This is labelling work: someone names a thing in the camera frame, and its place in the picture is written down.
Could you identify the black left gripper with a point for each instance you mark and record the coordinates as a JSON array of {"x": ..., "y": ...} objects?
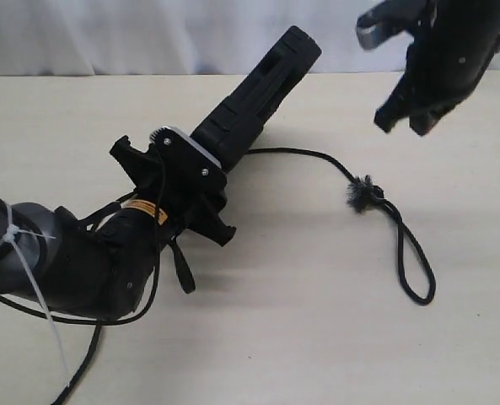
[{"x": 189, "y": 188}]

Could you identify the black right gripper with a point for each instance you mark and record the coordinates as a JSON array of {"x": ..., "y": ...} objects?
[{"x": 453, "y": 44}]

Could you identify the black plastic tool case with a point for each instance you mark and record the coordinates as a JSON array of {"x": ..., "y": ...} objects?
[{"x": 232, "y": 127}]

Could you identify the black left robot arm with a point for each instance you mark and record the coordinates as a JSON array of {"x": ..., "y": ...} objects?
[{"x": 94, "y": 270}]

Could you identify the white backdrop curtain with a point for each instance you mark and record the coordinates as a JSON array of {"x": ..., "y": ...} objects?
[{"x": 87, "y": 38}]

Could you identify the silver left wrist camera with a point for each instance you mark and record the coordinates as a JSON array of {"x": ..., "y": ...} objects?
[{"x": 170, "y": 136}]

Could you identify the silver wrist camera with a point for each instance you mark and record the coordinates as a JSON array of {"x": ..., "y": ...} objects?
[
  {"x": 380, "y": 23},
  {"x": 170, "y": 136}
]

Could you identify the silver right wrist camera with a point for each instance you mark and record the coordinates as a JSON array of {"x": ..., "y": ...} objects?
[{"x": 380, "y": 23}]

